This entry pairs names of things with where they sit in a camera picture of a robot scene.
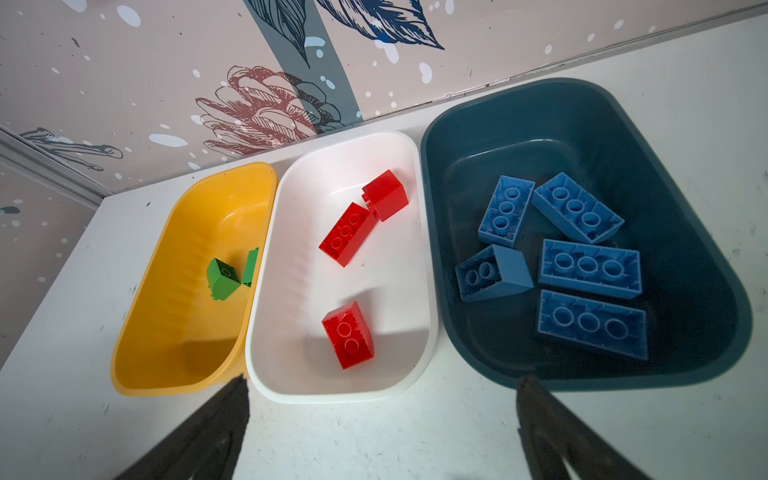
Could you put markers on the blue long lego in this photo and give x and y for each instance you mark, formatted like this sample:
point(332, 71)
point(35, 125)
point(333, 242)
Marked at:
point(505, 214)

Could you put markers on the teal plastic bin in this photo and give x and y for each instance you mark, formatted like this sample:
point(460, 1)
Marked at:
point(699, 321)

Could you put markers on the small red lego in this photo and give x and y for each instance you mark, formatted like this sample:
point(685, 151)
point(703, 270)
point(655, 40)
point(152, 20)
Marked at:
point(349, 335)

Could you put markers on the yellow plastic bin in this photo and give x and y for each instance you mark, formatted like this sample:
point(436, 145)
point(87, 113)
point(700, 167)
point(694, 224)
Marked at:
point(176, 338)

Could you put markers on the white plastic bin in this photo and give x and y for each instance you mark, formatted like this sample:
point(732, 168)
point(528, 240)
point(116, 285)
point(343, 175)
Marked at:
point(289, 356)

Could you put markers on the red long lego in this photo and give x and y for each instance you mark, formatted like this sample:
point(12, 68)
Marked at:
point(348, 234)

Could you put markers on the blue lego diagonal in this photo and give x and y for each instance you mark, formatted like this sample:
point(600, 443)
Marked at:
point(600, 270)

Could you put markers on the green rounded lego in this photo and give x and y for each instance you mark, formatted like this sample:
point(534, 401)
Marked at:
point(222, 279)

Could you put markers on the red square lego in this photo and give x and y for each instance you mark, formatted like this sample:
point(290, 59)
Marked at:
point(384, 196)

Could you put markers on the light blue lego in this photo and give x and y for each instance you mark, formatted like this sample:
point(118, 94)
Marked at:
point(493, 272)

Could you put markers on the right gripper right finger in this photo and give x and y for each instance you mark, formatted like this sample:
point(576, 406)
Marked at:
point(555, 440)

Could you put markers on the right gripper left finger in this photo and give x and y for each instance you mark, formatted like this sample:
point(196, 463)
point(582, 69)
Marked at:
point(205, 446)

